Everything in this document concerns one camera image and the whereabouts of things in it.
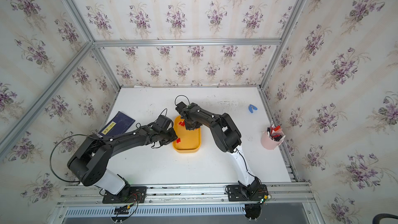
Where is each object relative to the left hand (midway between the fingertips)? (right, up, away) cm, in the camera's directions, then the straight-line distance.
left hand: (179, 138), depth 89 cm
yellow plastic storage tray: (+6, -1, +1) cm, 7 cm away
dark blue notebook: (-40, +7, +9) cm, 42 cm away
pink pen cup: (+51, +2, -7) cm, 52 cm away
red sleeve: (-1, -2, +1) cm, 2 cm away
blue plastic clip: (+49, +17, +18) cm, 55 cm away
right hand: (+10, +5, +9) cm, 14 cm away
